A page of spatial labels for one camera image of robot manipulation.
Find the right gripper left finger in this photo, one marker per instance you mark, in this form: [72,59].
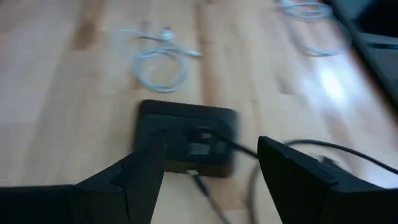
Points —
[93,202]

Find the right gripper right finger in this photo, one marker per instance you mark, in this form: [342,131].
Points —
[311,193]

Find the black wedge power hub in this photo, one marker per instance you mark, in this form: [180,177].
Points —
[186,118]

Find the black aluminium table frame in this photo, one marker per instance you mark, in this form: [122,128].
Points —
[382,62]

